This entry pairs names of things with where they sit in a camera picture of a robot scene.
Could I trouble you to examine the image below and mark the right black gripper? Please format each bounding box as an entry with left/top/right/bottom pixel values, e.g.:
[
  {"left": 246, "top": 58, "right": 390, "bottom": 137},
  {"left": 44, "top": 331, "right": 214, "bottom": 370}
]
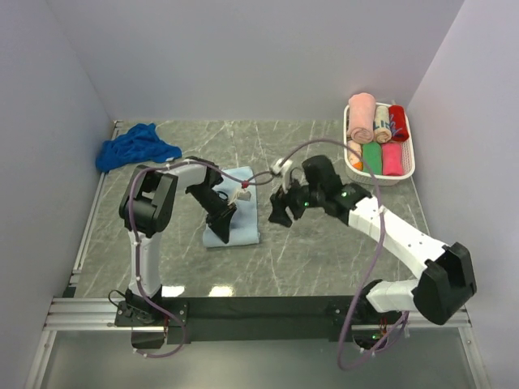
[{"left": 268, "top": 172, "right": 324, "bottom": 229}]

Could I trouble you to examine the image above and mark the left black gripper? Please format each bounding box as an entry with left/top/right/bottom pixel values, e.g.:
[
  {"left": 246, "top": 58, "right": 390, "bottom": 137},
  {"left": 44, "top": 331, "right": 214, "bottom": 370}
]
[{"left": 188, "top": 185, "right": 238, "bottom": 244}]

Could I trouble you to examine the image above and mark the light blue towel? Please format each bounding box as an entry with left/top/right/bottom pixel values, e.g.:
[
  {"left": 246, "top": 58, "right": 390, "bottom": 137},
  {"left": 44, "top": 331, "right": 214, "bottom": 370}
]
[{"left": 202, "top": 166, "right": 260, "bottom": 248}]

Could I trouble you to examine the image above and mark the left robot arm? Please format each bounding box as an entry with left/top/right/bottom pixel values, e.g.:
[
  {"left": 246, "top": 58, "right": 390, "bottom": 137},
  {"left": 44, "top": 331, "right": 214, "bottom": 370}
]
[{"left": 118, "top": 157, "right": 237, "bottom": 326}]

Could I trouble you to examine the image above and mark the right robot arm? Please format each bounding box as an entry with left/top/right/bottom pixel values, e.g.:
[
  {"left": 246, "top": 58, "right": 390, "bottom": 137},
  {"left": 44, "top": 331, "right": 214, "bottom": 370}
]
[{"left": 269, "top": 155, "right": 477, "bottom": 325}]

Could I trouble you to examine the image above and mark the white plastic basket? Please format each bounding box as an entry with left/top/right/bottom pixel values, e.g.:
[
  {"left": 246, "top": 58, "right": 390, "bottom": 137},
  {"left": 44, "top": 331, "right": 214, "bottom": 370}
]
[{"left": 343, "top": 102, "right": 415, "bottom": 186}]

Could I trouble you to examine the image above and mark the cream orange rolled towel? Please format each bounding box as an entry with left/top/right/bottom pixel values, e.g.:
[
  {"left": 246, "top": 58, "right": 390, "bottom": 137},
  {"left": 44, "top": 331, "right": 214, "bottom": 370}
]
[{"left": 347, "top": 139, "right": 363, "bottom": 171}]

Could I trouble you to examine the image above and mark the green rolled towel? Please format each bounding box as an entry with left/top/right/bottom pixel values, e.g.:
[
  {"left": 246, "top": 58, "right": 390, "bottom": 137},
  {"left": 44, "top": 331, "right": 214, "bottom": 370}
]
[{"left": 362, "top": 142, "right": 383, "bottom": 175}]

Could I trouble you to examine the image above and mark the dark blue crumpled towel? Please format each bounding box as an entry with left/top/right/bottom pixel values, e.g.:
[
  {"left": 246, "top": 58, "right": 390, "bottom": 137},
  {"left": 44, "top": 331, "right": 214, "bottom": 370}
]
[{"left": 95, "top": 123, "right": 182, "bottom": 173}]

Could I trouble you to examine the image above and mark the magenta rolled towel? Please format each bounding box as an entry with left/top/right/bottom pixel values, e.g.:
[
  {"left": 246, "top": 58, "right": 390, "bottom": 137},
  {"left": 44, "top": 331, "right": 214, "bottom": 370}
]
[{"left": 382, "top": 143, "right": 404, "bottom": 176}]

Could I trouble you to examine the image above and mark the beige rolled towel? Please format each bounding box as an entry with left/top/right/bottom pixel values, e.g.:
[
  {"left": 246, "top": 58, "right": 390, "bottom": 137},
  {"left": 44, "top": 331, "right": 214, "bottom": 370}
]
[{"left": 373, "top": 105, "right": 392, "bottom": 143}]

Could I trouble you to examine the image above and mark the pink rolled towel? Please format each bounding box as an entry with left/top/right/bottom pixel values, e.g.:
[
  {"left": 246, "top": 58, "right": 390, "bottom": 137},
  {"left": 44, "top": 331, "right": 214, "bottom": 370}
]
[{"left": 347, "top": 92, "right": 376, "bottom": 144}]

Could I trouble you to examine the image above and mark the red rolled towel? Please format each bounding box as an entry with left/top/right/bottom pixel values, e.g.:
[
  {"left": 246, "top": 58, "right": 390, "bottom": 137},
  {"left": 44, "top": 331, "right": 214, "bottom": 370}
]
[{"left": 388, "top": 105, "right": 410, "bottom": 143}]

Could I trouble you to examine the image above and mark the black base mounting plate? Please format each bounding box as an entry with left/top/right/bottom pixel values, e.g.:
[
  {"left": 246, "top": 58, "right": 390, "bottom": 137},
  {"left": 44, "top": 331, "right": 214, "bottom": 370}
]
[{"left": 114, "top": 295, "right": 405, "bottom": 350}]

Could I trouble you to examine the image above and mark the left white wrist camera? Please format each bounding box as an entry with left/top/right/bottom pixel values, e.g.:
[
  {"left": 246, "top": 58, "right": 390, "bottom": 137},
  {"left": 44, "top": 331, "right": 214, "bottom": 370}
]
[{"left": 228, "top": 181, "right": 252, "bottom": 203}]

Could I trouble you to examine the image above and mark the aluminium rail frame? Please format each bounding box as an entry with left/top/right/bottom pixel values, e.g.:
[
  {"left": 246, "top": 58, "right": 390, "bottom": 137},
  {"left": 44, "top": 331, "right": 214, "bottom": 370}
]
[{"left": 24, "top": 294, "right": 491, "bottom": 389}]

